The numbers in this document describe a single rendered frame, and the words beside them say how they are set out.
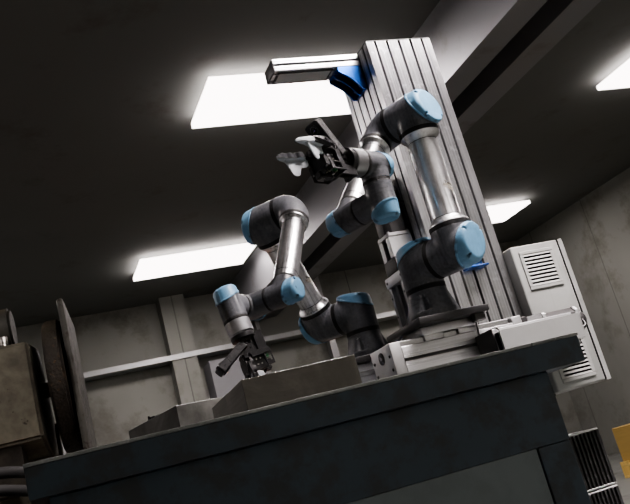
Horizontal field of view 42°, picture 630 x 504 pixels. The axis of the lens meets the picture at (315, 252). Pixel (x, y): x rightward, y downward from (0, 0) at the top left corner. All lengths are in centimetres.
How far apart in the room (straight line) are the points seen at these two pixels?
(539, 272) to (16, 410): 368
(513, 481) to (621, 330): 998
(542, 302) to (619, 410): 881
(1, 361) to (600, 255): 774
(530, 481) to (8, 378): 467
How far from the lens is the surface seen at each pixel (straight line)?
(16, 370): 552
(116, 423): 986
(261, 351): 233
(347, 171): 204
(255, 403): 114
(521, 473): 109
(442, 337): 228
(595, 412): 1180
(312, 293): 280
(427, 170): 234
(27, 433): 546
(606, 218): 1088
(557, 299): 269
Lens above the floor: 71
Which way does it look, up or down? 15 degrees up
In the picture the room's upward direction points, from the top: 15 degrees counter-clockwise
